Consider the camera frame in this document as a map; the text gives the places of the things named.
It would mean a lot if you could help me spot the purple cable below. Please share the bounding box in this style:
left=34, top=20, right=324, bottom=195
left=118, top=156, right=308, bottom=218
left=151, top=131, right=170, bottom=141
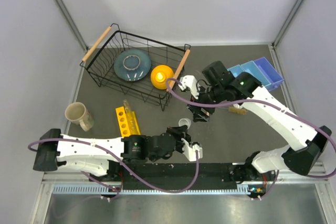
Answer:
left=27, top=138, right=200, bottom=193
left=165, top=77, right=336, bottom=178

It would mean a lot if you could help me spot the glass test tube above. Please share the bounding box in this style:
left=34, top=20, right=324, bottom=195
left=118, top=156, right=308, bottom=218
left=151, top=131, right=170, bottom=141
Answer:
left=123, top=99, right=133, bottom=126
left=130, top=116, right=140, bottom=135

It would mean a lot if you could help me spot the test tube brush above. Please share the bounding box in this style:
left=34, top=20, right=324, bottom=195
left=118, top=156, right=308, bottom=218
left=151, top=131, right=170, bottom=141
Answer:
left=219, top=106, right=247, bottom=115

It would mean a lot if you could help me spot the yellow test tube rack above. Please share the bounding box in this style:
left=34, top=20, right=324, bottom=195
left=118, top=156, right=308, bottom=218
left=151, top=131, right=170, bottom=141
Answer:
left=116, top=106, right=141, bottom=137

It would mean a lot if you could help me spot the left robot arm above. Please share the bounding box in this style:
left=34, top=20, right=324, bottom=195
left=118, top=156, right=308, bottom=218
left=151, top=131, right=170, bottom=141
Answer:
left=33, top=126, right=203, bottom=180

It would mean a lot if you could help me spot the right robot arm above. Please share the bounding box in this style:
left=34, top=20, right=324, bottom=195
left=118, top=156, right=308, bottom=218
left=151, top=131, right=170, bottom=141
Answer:
left=179, top=61, right=331, bottom=180

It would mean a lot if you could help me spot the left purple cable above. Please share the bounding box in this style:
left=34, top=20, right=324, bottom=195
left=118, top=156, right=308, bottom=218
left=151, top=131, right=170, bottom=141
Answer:
left=27, top=138, right=200, bottom=193

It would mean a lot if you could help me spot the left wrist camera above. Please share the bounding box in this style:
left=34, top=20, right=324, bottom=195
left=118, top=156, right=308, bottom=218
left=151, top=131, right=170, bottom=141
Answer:
left=182, top=139, right=203, bottom=162

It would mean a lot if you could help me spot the white plastic funnel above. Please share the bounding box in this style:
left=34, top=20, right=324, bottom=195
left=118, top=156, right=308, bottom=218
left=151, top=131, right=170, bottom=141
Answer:
left=178, top=118, right=192, bottom=129

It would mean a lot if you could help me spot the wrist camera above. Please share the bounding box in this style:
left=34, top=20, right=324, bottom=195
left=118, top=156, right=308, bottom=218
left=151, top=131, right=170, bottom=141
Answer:
left=178, top=75, right=200, bottom=99
left=182, top=139, right=203, bottom=162

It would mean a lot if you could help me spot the yellow ribbed funnel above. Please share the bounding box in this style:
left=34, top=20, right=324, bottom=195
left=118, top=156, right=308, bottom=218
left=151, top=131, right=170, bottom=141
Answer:
left=150, top=65, right=174, bottom=90

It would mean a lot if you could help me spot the light blue bin left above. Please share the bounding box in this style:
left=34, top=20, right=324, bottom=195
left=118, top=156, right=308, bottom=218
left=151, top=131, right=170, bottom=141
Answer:
left=227, top=65, right=244, bottom=77

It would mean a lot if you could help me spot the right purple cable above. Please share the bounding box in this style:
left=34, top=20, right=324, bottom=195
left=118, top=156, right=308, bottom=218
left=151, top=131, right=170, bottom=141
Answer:
left=165, top=77, right=336, bottom=178

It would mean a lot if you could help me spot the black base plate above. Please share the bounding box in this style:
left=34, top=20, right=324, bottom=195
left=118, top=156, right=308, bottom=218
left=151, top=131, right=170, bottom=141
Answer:
left=89, top=163, right=253, bottom=190

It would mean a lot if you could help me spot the light blue bin middle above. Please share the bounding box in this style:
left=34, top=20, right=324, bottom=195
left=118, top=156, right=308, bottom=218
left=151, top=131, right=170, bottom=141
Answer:
left=241, top=61, right=271, bottom=88

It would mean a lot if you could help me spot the purple blue bin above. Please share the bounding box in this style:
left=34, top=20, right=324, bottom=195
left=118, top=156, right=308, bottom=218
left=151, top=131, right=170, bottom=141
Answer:
left=254, top=57, right=284, bottom=91

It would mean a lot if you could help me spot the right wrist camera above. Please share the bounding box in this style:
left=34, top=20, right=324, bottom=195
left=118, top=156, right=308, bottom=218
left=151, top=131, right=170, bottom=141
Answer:
left=178, top=75, right=200, bottom=99

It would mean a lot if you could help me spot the beige ceramic mug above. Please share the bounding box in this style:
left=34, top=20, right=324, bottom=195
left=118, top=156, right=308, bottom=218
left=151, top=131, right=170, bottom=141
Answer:
left=65, top=102, right=94, bottom=132

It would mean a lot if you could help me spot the light blue bin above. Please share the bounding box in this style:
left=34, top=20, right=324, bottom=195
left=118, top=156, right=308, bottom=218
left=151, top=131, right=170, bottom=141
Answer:
left=241, top=61, right=271, bottom=88
left=227, top=65, right=244, bottom=77

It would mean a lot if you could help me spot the black wire dish basket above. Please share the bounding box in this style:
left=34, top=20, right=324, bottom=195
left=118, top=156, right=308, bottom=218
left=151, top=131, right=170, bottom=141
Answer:
left=80, top=23, right=191, bottom=110

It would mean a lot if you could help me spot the cable duct rail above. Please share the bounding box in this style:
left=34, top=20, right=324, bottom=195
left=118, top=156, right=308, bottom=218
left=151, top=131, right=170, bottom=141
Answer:
left=52, top=184, right=265, bottom=195

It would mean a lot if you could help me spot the blue ceramic plate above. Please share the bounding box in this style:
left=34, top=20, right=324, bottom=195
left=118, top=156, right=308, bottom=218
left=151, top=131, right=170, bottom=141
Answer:
left=113, top=49, right=152, bottom=82

